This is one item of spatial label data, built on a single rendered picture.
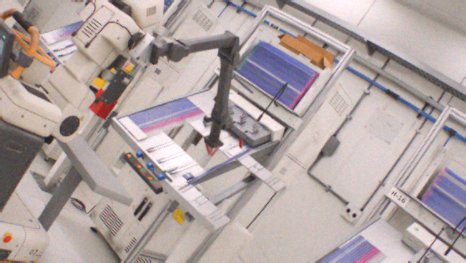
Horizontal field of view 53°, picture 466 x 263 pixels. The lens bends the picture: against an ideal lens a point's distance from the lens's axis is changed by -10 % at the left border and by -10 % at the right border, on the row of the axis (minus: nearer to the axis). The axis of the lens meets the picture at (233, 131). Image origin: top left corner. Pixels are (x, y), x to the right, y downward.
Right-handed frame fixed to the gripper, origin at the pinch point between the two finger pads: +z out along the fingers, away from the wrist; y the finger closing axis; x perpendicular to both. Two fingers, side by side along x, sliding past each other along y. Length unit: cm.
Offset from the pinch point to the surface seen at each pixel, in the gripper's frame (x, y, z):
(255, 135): -27.2, -3.3, -7.7
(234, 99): -39, 30, -11
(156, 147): 20.2, 22.4, 4.6
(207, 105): -30, 43, -2
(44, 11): -130, 602, 128
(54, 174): 52, 94, 63
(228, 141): -17.0, 5.8, -0.3
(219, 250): -14, -11, 69
